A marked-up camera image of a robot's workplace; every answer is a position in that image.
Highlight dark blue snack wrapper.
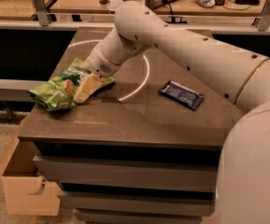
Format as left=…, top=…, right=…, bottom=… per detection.
left=158, top=80, right=204, bottom=110

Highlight green rice chip bag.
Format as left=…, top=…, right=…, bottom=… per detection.
left=27, top=57, right=116, bottom=112

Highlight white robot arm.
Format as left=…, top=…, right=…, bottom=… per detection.
left=85, top=1, right=270, bottom=224

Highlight grey drawer cabinet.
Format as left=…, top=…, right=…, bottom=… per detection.
left=17, top=26, right=246, bottom=224

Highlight left metal bracket post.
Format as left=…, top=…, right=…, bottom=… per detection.
left=32, top=0, right=51, bottom=26

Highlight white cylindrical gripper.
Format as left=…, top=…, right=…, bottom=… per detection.
left=73, top=44, right=120, bottom=104

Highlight wooden desk behind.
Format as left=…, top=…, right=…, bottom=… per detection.
left=50, top=0, right=265, bottom=17

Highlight cardboard box on floor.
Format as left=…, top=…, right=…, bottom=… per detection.
left=0, top=119, right=60, bottom=217

